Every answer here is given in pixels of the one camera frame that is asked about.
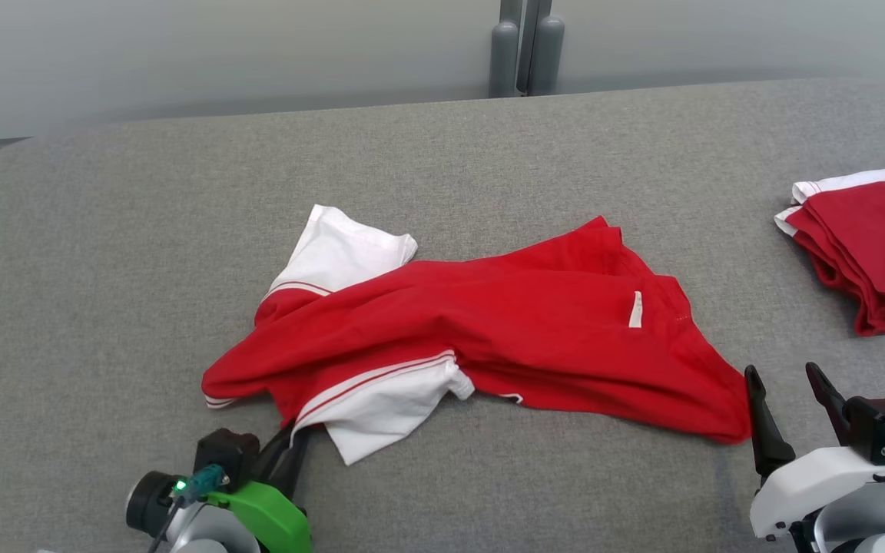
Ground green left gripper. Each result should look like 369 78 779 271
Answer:
207 422 313 553

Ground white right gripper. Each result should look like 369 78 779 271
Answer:
744 360 885 543

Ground red Bulls shorts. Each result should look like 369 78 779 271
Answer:
774 165 885 338

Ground red white sports shirt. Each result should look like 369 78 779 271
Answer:
201 203 753 467

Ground grey partition post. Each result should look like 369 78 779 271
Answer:
489 0 521 99
529 0 567 97

